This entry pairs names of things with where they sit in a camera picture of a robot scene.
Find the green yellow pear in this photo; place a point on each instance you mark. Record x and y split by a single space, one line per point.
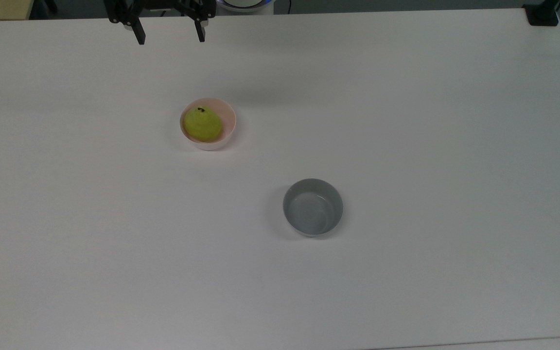
203 125

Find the pink plastic bowl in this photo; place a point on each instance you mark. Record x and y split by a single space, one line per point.
229 121

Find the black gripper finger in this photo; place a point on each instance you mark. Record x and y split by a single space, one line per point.
200 30
139 31

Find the grey plastic bowl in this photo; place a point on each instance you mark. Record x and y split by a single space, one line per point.
312 209

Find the black table clamp mount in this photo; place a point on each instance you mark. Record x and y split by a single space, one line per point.
542 14

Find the black Franka gripper body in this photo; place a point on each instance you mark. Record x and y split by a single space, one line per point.
163 5

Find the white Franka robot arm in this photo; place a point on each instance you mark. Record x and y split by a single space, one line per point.
243 5

